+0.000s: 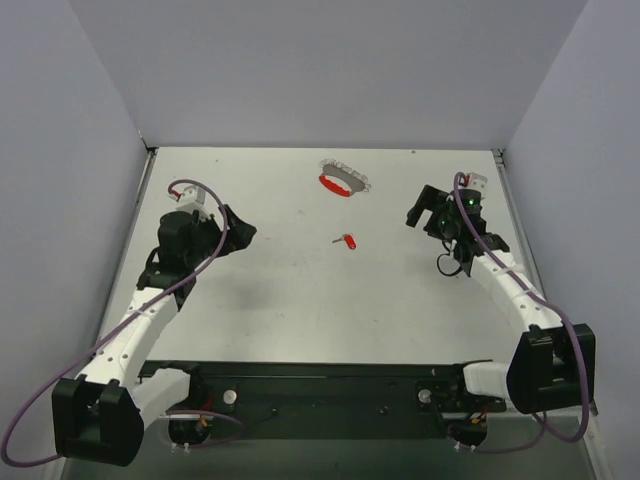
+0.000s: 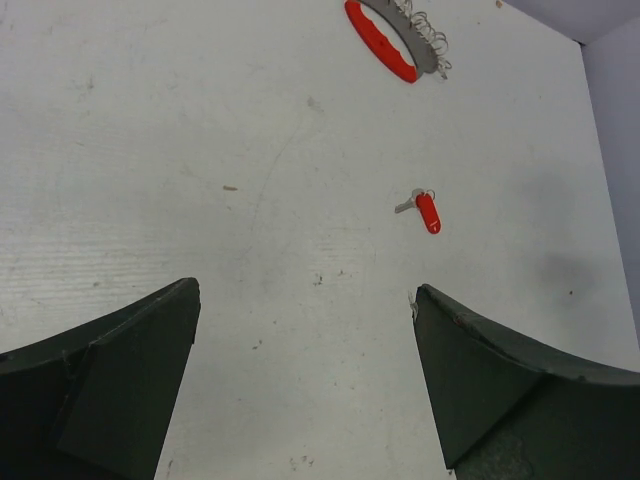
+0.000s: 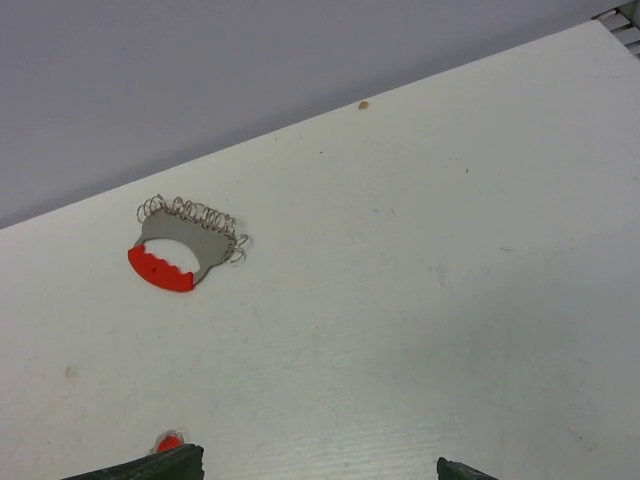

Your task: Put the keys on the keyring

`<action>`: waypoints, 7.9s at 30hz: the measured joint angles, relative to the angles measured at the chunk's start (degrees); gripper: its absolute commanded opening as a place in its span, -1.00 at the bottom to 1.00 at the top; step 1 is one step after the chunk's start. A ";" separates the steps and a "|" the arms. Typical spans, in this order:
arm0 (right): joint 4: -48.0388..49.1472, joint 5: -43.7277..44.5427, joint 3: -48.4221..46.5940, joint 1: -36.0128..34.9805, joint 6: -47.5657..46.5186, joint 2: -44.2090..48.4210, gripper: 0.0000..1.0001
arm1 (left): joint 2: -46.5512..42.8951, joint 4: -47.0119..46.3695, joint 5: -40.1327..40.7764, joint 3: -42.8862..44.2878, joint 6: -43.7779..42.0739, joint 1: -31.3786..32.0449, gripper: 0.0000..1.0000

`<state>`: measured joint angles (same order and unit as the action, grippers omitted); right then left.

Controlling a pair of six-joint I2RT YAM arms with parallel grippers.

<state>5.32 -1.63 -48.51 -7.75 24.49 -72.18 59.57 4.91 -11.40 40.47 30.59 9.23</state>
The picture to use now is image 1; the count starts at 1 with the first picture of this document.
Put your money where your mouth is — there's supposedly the small key red cap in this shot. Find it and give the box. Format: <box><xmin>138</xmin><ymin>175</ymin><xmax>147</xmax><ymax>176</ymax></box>
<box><xmin>332</xmin><ymin>233</ymin><xmax>357</xmax><ymax>250</ymax></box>

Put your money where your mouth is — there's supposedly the metal key holder red handle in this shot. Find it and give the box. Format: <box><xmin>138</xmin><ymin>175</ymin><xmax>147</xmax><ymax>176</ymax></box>
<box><xmin>318</xmin><ymin>159</ymin><xmax>371</xmax><ymax>198</ymax></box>

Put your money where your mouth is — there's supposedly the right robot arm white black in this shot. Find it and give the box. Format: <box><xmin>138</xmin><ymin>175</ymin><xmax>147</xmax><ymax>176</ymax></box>
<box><xmin>406</xmin><ymin>185</ymin><xmax>595</xmax><ymax>414</ymax></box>

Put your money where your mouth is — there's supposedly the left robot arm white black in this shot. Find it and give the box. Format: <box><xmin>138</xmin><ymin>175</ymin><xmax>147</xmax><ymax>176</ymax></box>
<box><xmin>51</xmin><ymin>206</ymin><xmax>257</xmax><ymax>466</ymax></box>

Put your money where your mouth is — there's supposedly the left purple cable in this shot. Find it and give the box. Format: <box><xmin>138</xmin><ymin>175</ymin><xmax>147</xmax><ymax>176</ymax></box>
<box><xmin>0</xmin><ymin>178</ymin><xmax>245</xmax><ymax>462</ymax></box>

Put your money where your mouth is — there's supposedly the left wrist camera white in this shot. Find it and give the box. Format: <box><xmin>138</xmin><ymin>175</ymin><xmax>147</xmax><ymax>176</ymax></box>
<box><xmin>176</xmin><ymin>185</ymin><xmax>206</xmax><ymax>214</ymax></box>

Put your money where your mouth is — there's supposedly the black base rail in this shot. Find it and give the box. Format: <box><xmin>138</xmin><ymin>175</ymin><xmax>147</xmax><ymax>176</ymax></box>
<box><xmin>138</xmin><ymin>361</ymin><xmax>506</xmax><ymax>443</ymax></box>

